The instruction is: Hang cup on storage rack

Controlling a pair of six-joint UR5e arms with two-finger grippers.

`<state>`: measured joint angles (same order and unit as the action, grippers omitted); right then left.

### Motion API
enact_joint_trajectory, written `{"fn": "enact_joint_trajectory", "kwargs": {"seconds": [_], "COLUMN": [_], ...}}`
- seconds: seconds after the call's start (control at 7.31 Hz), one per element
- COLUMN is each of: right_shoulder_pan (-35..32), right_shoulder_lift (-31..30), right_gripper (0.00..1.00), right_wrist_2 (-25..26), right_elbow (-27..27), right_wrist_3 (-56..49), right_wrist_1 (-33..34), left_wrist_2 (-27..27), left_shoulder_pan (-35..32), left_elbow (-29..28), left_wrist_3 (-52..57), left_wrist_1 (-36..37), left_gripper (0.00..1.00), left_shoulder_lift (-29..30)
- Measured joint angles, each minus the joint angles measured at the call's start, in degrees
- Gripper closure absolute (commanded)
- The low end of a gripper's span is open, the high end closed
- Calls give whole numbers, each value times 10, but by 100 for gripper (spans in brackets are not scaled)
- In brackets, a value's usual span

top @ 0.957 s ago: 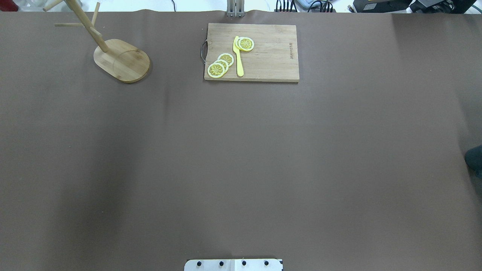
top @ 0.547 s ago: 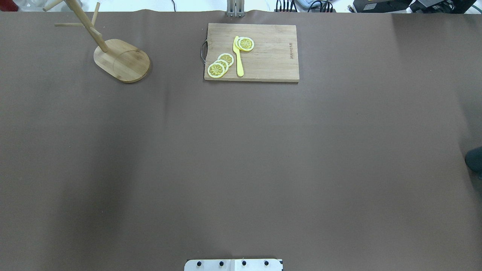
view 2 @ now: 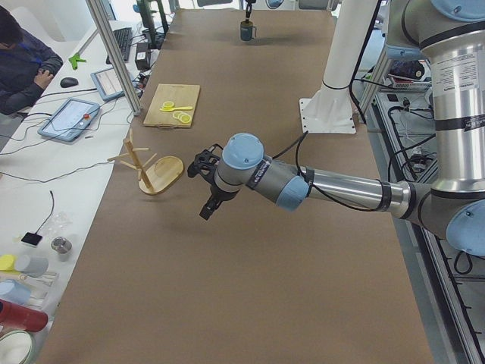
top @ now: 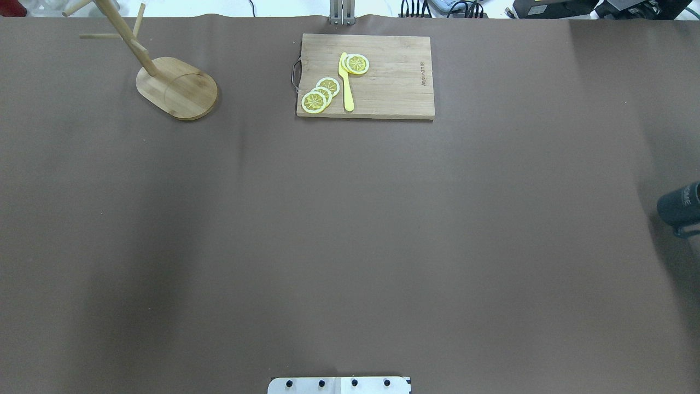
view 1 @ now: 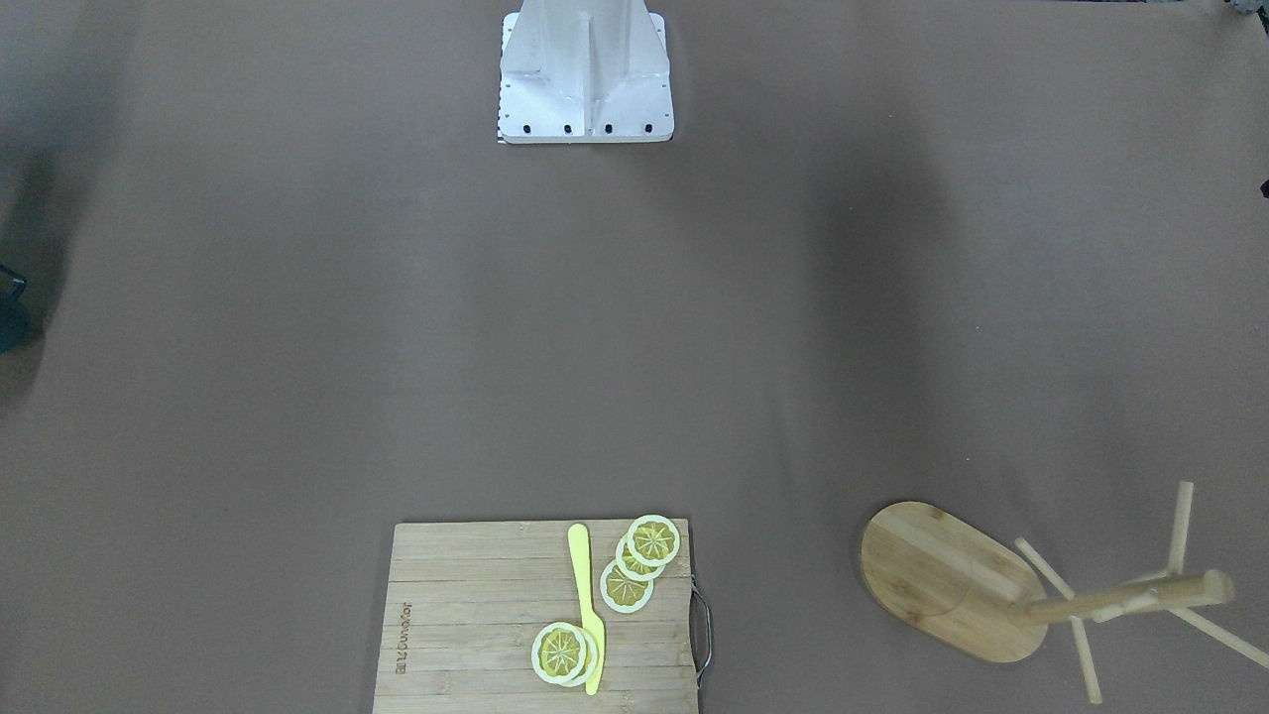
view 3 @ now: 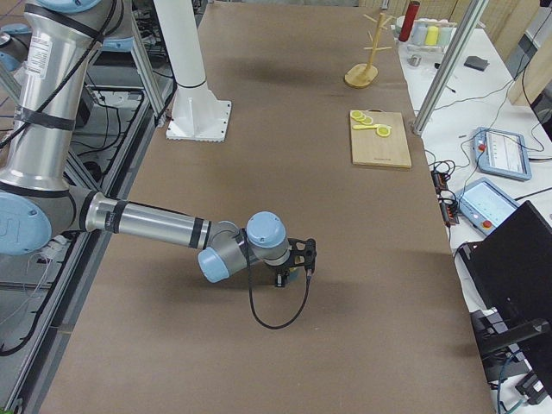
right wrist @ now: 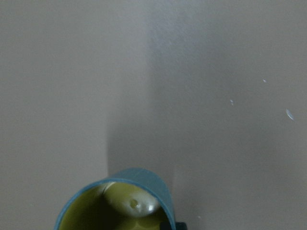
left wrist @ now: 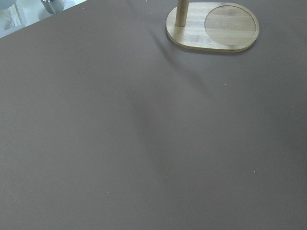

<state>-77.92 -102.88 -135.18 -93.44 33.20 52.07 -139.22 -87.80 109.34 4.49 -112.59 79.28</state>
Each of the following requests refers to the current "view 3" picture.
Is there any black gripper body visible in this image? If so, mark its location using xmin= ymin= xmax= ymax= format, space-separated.
xmin=272 ymin=265 xmax=293 ymax=276

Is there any dark teal mug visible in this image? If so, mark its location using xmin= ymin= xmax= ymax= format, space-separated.
xmin=288 ymin=267 xmax=299 ymax=280

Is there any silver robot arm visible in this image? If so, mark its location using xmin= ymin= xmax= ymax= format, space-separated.
xmin=1 ymin=1 xmax=302 ymax=286

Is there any wooden mug rack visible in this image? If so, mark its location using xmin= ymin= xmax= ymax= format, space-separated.
xmin=343 ymin=12 xmax=392 ymax=89

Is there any grey cup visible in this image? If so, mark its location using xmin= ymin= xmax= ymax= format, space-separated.
xmin=411 ymin=22 xmax=428 ymax=46

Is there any yellow cup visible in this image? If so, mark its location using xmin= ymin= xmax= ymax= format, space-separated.
xmin=424 ymin=26 xmax=439 ymax=47

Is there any light blue cup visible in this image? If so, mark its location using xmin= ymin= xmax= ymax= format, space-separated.
xmin=437 ymin=27 xmax=453 ymax=47

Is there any wooden cutting board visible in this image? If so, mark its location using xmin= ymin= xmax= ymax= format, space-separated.
xmin=349 ymin=110 xmax=412 ymax=169

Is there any yellow plastic knife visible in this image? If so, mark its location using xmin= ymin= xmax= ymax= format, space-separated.
xmin=352 ymin=124 xmax=381 ymax=130

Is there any lemon slice pair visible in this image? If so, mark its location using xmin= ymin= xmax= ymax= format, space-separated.
xmin=376 ymin=124 xmax=392 ymax=137

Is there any lemon slice stack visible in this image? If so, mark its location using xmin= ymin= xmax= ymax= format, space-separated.
xmin=349 ymin=110 xmax=373 ymax=125

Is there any near blue teach pendant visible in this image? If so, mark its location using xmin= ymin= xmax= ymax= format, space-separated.
xmin=458 ymin=178 xmax=520 ymax=235

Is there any blue teach pendant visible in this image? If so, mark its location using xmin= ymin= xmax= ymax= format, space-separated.
xmin=458 ymin=178 xmax=520 ymax=235
xmin=473 ymin=127 xmax=532 ymax=181

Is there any far blue teach pendant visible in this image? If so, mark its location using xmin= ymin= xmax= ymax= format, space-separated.
xmin=473 ymin=127 xmax=532 ymax=181

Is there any small black pad device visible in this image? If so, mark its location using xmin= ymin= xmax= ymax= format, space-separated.
xmin=464 ymin=55 xmax=489 ymax=72

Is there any red thermos bottle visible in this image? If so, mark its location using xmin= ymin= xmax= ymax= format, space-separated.
xmin=398 ymin=1 xmax=420 ymax=42

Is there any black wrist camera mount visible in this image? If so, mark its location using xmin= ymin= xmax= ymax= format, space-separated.
xmin=287 ymin=238 xmax=317 ymax=273

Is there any white pedestal column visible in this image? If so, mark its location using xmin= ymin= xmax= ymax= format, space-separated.
xmin=154 ymin=0 xmax=232 ymax=142

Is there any aluminium frame post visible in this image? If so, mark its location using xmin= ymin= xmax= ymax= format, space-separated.
xmin=412 ymin=0 xmax=488 ymax=136

